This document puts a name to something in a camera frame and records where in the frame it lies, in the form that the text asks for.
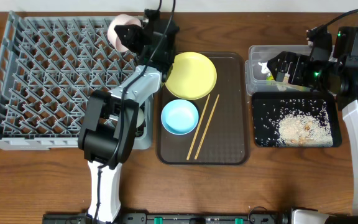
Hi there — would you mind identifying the light blue bowl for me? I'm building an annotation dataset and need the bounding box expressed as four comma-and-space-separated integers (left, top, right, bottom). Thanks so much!
160, 99, 199, 135

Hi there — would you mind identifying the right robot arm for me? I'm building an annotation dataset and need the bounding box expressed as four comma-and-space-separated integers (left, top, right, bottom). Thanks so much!
267, 26, 358, 223

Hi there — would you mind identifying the pink white bowl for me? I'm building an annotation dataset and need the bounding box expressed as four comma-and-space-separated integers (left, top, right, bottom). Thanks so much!
107, 14, 142, 53

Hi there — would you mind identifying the green orange snack wrapper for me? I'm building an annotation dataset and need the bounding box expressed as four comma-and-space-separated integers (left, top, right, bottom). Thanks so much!
266, 73, 274, 81

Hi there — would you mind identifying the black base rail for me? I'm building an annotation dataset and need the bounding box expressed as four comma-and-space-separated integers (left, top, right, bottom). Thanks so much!
42, 212, 358, 224

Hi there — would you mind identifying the white napkin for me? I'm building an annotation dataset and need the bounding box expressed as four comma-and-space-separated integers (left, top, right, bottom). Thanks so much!
258, 62, 270, 75

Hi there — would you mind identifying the wooden chopstick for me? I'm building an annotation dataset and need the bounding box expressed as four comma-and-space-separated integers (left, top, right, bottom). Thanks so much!
195, 94, 220, 160
186, 94, 210, 161

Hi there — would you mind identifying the yellow plate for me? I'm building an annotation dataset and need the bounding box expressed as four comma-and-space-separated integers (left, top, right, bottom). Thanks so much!
165, 52, 217, 100

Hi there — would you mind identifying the left wooden chopstick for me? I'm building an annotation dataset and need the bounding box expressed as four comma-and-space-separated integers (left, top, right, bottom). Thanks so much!
186, 94, 210, 161

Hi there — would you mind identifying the right wooden chopstick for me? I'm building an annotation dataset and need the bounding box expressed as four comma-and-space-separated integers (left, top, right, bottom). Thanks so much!
195, 94, 220, 160

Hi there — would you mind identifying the white cup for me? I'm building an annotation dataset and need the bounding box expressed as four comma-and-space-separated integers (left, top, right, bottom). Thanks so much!
136, 108, 145, 128

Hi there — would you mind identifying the leftover rice pile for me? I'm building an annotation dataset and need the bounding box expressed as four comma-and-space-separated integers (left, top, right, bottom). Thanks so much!
256, 98, 334, 147

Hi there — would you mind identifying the black food waste tray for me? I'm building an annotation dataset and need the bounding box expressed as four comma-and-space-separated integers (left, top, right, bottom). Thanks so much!
252, 92, 342, 147

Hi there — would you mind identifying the grey plastic dishwasher rack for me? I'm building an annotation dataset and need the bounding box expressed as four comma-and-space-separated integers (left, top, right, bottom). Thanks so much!
0, 12, 137, 150

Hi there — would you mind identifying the clear plastic waste bin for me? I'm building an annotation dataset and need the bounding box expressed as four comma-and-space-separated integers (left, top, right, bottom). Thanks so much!
245, 45, 312, 96

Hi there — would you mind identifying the brown serving tray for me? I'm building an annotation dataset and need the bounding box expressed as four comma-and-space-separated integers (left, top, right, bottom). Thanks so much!
157, 52, 250, 166

